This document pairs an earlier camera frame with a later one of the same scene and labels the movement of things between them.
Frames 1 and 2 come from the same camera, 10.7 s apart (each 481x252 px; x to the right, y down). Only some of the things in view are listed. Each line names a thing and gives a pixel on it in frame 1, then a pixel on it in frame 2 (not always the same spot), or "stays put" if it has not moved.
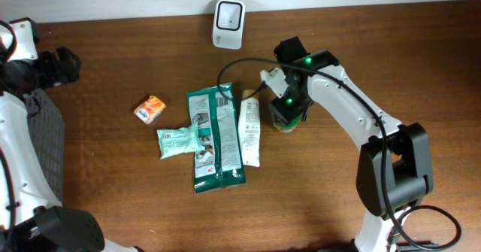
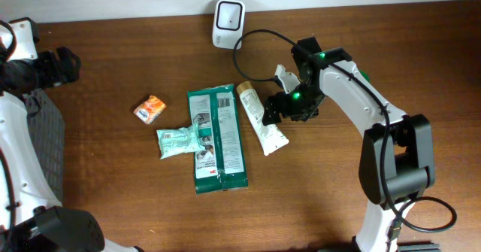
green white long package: (220, 164) stays put
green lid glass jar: (283, 126) → (365, 75)
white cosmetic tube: (249, 127) → (270, 137)
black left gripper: (60, 67) stays put
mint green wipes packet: (181, 140) stays put
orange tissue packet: (149, 110) stays put
